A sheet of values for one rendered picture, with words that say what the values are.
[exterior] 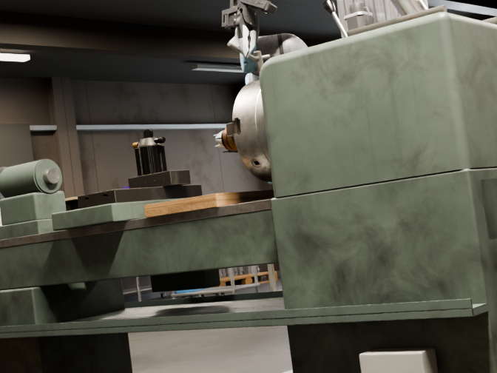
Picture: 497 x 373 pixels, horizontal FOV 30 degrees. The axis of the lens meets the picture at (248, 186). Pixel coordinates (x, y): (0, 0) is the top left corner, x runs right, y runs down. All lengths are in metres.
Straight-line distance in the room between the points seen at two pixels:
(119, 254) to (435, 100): 1.25
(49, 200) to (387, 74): 1.62
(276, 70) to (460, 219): 0.67
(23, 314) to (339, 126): 1.49
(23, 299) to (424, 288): 1.60
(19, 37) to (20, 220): 5.72
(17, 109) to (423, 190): 10.32
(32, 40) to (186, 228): 6.55
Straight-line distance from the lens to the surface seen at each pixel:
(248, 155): 2.74
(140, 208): 3.08
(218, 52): 10.86
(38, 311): 3.39
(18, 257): 3.47
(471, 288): 2.31
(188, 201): 2.83
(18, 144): 11.96
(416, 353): 2.32
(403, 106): 2.36
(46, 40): 9.38
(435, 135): 2.32
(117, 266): 3.09
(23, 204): 3.58
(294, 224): 2.55
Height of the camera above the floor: 0.78
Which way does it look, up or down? 3 degrees up
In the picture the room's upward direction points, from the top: 7 degrees counter-clockwise
